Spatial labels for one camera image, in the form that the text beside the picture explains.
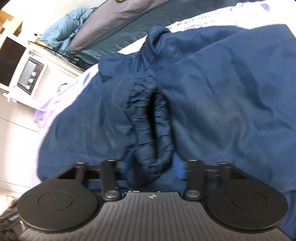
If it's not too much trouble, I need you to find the light blue puffer jacket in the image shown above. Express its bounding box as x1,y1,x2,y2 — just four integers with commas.
39,8,97,55

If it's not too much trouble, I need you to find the lavender bed sheet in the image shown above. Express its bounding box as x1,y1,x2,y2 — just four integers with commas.
33,1,295,129

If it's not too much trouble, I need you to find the white microwave oven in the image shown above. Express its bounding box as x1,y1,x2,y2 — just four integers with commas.
0,19,49,96

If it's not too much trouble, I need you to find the navy blue large jacket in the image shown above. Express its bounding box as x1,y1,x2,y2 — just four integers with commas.
37,25,295,237

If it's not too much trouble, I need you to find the grey purple pillow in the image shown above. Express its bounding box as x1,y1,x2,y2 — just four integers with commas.
69,0,166,53

